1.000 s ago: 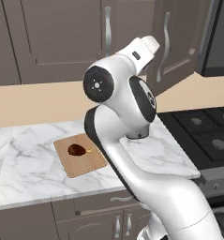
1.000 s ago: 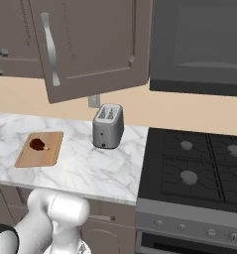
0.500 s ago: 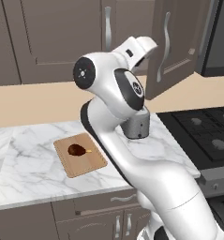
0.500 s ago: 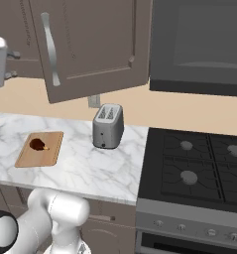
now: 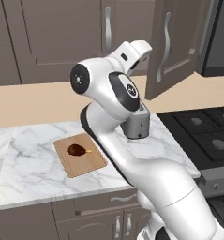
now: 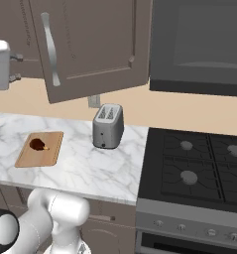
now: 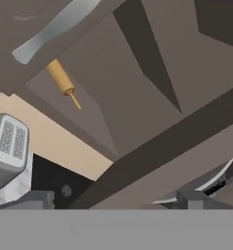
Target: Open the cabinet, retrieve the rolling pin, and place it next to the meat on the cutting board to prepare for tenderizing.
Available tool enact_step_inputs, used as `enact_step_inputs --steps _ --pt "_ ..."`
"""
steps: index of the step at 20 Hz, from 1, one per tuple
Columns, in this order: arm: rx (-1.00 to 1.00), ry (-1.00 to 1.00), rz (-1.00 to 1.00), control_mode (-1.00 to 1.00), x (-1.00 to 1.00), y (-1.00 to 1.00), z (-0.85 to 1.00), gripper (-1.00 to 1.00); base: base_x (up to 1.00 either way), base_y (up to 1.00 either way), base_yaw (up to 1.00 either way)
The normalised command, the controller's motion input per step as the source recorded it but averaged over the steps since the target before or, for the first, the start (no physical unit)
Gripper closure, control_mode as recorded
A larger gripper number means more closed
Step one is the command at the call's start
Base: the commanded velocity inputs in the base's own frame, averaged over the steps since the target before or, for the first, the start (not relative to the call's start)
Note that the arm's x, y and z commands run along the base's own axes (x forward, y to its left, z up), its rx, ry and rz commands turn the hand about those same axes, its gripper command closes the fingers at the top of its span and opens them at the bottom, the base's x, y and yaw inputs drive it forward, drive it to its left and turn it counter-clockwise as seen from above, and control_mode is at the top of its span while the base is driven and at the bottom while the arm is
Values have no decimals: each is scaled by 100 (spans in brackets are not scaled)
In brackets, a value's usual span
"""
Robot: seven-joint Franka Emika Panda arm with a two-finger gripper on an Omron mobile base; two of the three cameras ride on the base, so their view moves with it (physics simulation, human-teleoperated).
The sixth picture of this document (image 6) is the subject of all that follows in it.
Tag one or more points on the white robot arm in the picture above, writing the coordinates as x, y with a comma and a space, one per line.
44, 218

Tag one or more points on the brown closed cabinet door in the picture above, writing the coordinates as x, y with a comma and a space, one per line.
14, 23

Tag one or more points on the brown meat piece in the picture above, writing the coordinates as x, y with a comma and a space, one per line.
36, 144

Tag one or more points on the brown open cabinet door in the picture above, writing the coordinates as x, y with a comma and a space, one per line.
96, 46

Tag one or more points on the wooden cutting board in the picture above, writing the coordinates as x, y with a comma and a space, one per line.
40, 157

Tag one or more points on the brown base cabinet door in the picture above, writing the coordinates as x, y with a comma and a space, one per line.
116, 234
7, 196

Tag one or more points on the silver two-slot toaster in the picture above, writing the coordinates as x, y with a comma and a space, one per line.
108, 130

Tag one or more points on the dark grey microwave oven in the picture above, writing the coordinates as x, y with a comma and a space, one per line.
199, 43

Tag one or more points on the black and steel stove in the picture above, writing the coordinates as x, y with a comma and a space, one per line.
189, 185

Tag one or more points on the silver stove knob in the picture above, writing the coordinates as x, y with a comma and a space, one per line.
234, 236

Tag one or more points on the grey wall outlet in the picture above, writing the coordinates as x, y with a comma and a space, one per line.
94, 101

